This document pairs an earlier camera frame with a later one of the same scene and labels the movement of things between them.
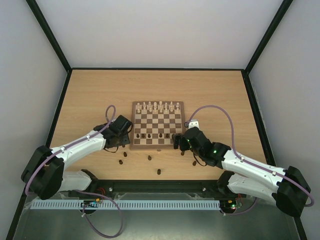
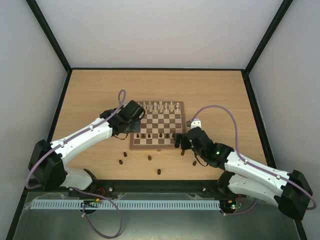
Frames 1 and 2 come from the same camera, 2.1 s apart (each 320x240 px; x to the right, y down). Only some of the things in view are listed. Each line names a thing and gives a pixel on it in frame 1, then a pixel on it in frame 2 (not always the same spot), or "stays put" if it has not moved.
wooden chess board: [154, 123] stays put
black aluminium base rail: [101, 188] stays put
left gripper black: [126, 140] to [137, 127]
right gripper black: [178, 140] stays put
